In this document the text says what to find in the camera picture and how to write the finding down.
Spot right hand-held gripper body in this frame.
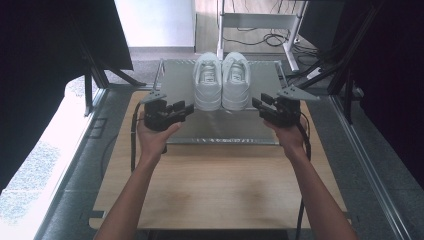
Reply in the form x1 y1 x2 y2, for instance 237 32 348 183
259 84 321 128

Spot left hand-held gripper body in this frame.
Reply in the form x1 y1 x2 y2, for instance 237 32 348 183
139 89 188 133

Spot white sneaker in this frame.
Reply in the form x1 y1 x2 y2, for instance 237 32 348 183
192 51 223 112
221 51 252 112

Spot two-tier metal shoe rack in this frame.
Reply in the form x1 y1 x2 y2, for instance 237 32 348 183
147 58 298 147

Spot person's left hand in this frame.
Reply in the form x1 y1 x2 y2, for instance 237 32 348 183
136 112 183 161

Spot person's right hand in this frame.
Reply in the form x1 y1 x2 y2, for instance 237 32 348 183
263 115 309 156

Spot white power strip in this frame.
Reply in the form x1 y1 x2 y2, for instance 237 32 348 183
305 66 323 80

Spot dark floor socket plate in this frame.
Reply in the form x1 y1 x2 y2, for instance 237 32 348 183
87 117 108 140

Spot black metal stand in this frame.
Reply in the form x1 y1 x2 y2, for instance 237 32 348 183
77 31 148 118
289 0 384 125

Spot dark curtain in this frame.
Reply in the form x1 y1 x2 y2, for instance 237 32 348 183
0 0 134 195
333 0 424 189

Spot left hand-held gripper black cable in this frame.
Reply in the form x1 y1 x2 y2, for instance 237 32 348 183
130 101 143 174

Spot hand-held gripper black cable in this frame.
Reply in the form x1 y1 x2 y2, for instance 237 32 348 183
130 101 143 174
294 112 313 240

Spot black cables on floor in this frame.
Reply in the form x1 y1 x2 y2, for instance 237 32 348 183
222 25 292 48

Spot white metal desk frame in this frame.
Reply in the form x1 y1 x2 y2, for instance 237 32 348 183
216 0 308 73

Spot aluminium rail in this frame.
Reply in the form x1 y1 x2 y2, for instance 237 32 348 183
33 88 110 240
329 94 415 240

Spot right hand-held gripper black cable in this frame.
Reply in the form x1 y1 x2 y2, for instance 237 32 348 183
294 112 313 240

